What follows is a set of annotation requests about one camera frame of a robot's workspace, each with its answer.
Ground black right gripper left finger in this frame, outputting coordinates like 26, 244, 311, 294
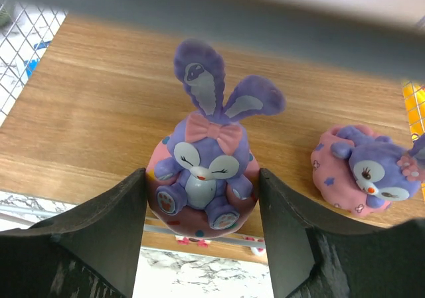
1, 169, 147, 297

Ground white wire wooden shelf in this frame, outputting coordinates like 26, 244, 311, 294
0, 0, 425, 265

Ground pink bear cake car toy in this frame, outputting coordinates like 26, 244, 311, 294
175, 235, 211, 248

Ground purple unicorn pink donut toy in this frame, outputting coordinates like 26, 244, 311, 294
310, 125, 424, 217

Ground purple bunny pink donut toy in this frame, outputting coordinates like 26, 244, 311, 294
146, 39, 286, 239

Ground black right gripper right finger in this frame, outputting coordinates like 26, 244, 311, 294
260, 169, 424, 297

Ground blue razor box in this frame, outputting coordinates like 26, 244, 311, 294
24, 40, 51, 78

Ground yellow plastic basket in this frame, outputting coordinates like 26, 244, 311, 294
401, 80, 425, 192

